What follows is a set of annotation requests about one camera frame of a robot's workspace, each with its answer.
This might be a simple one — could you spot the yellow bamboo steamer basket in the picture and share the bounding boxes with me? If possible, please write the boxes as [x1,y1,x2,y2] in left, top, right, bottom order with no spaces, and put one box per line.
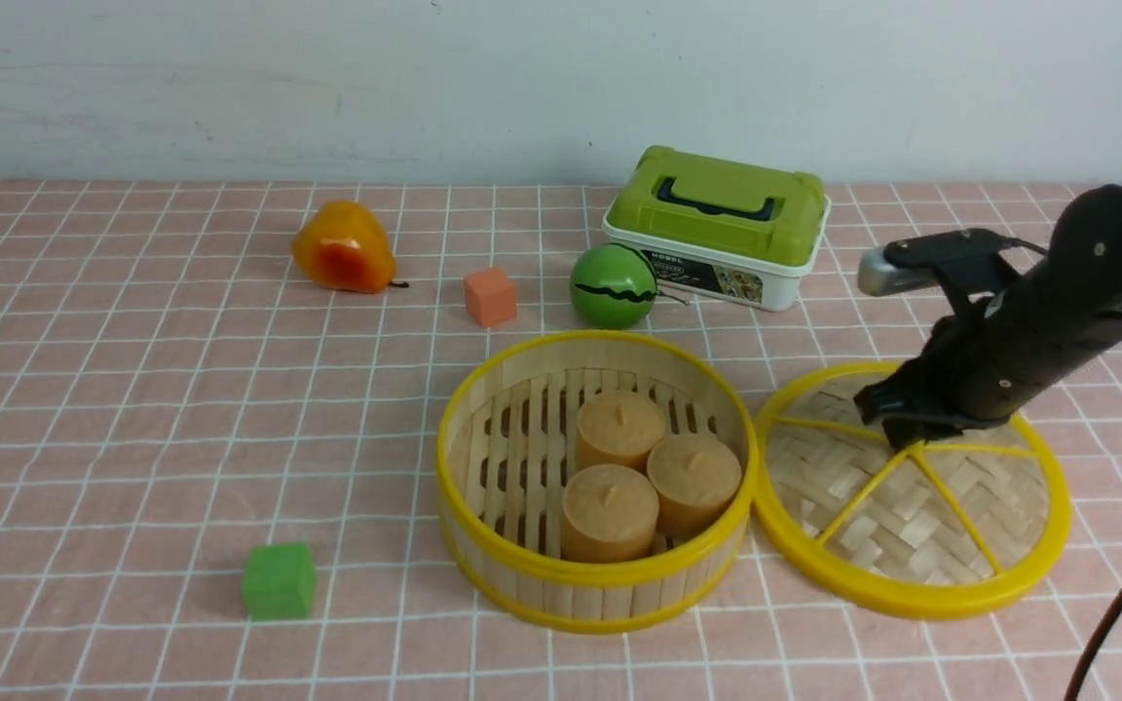
[435,331,765,635]

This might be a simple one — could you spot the green white plastic toolbox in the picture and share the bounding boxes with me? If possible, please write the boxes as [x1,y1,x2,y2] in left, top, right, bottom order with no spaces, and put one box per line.
[604,145,830,314]

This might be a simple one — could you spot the pink checkered tablecloth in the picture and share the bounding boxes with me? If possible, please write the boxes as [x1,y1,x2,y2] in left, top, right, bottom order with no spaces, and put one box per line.
[0,179,1122,700]

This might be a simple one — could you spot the yellow woven bamboo steamer lid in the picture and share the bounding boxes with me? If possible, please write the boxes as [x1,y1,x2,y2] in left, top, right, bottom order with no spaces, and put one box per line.
[754,362,1073,620]

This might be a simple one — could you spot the green toy watermelon ball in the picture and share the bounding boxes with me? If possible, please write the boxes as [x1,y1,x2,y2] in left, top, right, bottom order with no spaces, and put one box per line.
[569,242,660,331]

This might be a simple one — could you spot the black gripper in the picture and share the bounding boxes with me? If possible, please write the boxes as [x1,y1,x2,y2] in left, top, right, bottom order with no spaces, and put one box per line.
[853,268,1107,450]

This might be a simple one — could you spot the tan toy bun back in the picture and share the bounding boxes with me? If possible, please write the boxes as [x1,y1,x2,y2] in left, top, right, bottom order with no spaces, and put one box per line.
[574,389,666,473]

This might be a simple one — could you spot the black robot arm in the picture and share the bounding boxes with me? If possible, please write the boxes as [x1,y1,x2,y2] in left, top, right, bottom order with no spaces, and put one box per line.
[854,185,1122,449]

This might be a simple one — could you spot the tan toy bun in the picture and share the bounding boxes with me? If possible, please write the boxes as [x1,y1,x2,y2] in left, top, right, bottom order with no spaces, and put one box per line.
[646,433,742,538]
[560,464,659,564]
[574,389,666,473]

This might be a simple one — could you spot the tan toy bun right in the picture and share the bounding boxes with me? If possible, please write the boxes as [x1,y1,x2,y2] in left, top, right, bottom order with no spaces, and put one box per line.
[646,433,742,538]

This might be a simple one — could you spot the orange foam cube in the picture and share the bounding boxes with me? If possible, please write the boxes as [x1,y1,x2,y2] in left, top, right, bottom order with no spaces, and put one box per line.
[465,266,518,329]

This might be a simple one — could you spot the green foam cube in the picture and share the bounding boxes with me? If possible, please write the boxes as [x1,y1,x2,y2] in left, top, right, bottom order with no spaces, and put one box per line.
[241,541,318,621]

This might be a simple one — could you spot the tan toy bun front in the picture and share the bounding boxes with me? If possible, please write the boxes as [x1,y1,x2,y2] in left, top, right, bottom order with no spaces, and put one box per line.
[560,464,659,564]

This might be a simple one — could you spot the orange yellow toy pear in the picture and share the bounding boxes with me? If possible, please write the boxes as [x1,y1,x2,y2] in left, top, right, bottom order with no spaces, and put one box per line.
[289,200,410,294]

